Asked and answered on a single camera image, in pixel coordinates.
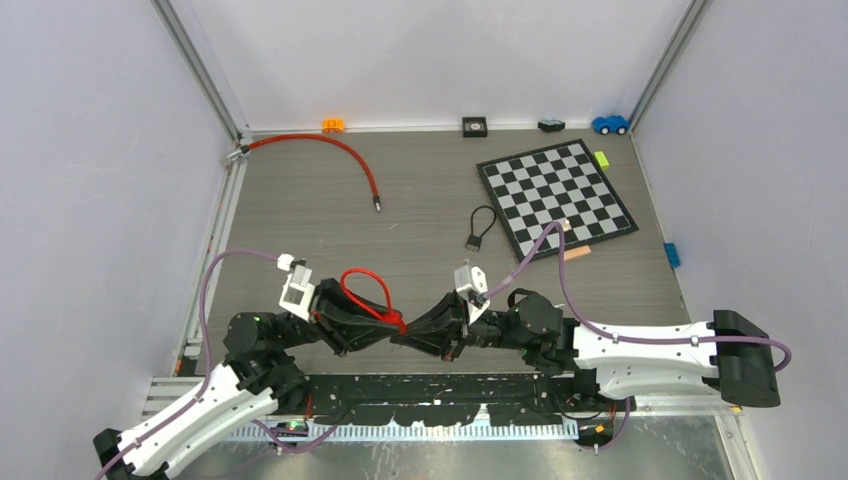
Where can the black white chessboard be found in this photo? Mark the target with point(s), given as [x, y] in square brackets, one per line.
[562, 182]

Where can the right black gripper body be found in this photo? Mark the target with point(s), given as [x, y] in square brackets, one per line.
[486, 332]

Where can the aluminium front rail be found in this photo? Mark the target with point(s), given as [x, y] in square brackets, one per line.
[601, 428]

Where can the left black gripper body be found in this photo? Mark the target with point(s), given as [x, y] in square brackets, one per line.
[326, 322]

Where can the orange toy block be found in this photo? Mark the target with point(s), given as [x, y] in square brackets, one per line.
[333, 125]

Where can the tan wooden block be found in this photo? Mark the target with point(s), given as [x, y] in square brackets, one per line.
[577, 252]

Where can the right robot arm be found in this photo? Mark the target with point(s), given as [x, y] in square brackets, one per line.
[727, 354]

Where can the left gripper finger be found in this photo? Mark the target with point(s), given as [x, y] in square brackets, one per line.
[353, 338]
[345, 308]

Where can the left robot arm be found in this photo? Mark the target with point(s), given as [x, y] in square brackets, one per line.
[257, 377]

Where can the small black box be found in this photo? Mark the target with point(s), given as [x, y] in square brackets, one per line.
[474, 127]

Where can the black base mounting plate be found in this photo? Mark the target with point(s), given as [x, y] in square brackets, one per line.
[522, 399]

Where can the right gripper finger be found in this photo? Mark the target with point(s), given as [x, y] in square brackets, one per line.
[441, 344]
[444, 315]

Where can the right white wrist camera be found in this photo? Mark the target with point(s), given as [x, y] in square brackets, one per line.
[471, 286]

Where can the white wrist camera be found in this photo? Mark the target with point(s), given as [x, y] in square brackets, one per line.
[297, 292]
[471, 286]

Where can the blue toy brick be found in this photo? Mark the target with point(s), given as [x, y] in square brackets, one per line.
[672, 255]

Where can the blue toy car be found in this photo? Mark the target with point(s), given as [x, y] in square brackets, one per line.
[611, 124]

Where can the small black toy car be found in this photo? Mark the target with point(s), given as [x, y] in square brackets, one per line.
[550, 125]

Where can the black cable padlock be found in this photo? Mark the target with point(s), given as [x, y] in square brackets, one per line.
[474, 239]

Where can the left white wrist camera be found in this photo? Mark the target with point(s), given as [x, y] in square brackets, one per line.
[297, 292]

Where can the red cable padlock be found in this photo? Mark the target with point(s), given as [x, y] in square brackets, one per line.
[390, 315]

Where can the lime green block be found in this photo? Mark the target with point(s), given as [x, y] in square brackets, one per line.
[602, 160]

